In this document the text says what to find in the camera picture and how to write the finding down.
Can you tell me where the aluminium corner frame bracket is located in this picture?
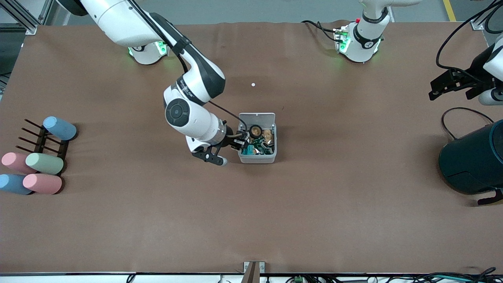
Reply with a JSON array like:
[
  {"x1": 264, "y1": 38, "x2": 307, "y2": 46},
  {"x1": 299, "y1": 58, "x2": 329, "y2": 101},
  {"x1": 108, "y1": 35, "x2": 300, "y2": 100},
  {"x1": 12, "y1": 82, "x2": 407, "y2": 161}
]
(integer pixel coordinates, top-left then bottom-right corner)
[{"x1": 472, "y1": 0, "x2": 503, "y2": 31}]

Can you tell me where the black peg rack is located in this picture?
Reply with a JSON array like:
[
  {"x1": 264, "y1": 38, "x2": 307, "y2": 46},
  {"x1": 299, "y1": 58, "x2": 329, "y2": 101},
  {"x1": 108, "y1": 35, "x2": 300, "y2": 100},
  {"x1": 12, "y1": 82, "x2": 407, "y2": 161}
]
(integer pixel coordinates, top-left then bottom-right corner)
[{"x1": 16, "y1": 119, "x2": 70, "y2": 175}]

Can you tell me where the black looped cable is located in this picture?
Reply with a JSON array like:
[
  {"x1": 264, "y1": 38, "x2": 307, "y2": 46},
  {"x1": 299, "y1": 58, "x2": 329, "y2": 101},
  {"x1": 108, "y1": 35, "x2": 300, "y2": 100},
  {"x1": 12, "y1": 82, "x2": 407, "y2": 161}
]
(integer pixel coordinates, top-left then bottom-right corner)
[{"x1": 441, "y1": 107, "x2": 495, "y2": 140}]

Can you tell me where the black cable bundle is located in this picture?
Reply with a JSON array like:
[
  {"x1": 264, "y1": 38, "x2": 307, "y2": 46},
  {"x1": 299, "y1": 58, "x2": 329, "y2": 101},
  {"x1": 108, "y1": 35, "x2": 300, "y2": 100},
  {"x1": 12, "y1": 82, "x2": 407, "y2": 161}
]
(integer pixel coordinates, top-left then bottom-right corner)
[{"x1": 409, "y1": 267, "x2": 498, "y2": 283}]

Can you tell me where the blue foam cylinder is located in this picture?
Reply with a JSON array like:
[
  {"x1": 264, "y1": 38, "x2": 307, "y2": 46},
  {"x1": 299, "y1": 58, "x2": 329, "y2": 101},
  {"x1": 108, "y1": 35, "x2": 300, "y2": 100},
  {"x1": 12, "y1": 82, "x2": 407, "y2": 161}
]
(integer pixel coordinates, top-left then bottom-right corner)
[
  {"x1": 0, "y1": 174, "x2": 34, "y2": 195},
  {"x1": 43, "y1": 116, "x2": 77, "y2": 141}
]

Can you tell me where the dark teal round container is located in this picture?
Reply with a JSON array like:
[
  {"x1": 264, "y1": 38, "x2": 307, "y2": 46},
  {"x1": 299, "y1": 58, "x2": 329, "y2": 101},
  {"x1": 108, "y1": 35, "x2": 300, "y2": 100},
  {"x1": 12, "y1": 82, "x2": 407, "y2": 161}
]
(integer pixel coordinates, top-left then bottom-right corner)
[{"x1": 439, "y1": 120, "x2": 503, "y2": 195}]

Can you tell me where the grey square storage box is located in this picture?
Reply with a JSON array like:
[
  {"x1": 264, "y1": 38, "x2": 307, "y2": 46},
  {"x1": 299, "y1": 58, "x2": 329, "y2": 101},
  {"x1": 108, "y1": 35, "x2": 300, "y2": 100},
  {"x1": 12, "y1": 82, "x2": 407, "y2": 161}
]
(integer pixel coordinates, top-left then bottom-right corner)
[{"x1": 238, "y1": 113, "x2": 277, "y2": 164}]

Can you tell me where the metal clamp bracket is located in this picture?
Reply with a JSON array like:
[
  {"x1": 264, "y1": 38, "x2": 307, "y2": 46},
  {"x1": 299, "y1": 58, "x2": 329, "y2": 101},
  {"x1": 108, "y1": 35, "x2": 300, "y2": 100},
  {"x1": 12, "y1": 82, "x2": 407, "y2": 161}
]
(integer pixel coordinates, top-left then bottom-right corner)
[{"x1": 243, "y1": 261, "x2": 265, "y2": 283}]

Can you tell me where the brown table cover mat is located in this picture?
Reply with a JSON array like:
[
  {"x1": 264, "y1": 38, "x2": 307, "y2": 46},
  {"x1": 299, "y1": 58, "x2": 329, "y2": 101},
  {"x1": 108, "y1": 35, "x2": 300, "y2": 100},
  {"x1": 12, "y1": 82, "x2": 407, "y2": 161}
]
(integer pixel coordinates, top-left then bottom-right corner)
[{"x1": 0, "y1": 22, "x2": 503, "y2": 274}]

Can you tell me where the pink foam cylinder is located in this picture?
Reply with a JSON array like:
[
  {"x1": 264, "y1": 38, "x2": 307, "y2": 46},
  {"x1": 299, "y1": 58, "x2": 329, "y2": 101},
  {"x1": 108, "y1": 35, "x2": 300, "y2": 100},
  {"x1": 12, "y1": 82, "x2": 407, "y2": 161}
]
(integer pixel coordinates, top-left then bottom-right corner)
[
  {"x1": 23, "y1": 173, "x2": 62, "y2": 195},
  {"x1": 1, "y1": 152, "x2": 38, "y2": 174}
]

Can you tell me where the green foam cylinder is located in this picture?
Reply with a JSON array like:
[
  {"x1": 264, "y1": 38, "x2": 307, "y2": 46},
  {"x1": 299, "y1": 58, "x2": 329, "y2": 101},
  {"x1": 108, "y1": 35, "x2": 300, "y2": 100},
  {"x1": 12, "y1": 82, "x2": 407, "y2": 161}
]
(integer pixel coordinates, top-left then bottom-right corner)
[{"x1": 26, "y1": 153, "x2": 64, "y2": 175}]

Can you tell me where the black base power cable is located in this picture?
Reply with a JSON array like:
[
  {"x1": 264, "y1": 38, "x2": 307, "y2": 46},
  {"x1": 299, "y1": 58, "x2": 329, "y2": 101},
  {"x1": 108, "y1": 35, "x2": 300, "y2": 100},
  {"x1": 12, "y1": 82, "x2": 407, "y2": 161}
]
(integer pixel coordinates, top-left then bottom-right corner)
[{"x1": 302, "y1": 20, "x2": 339, "y2": 43}]

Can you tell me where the black stand foot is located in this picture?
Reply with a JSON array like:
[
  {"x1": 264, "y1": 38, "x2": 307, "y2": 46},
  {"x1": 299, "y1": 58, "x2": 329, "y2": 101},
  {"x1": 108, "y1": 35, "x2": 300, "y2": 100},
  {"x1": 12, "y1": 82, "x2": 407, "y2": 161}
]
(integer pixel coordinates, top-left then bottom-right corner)
[{"x1": 477, "y1": 189, "x2": 503, "y2": 206}]

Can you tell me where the aluminium frame profile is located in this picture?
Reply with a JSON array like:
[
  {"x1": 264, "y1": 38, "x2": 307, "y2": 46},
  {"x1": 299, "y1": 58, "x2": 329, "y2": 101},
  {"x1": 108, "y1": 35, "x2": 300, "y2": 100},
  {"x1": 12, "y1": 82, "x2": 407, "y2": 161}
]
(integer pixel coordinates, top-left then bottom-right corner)
[{"x1": 0, "y1": 0, "x2": 54, "y2": 36}]

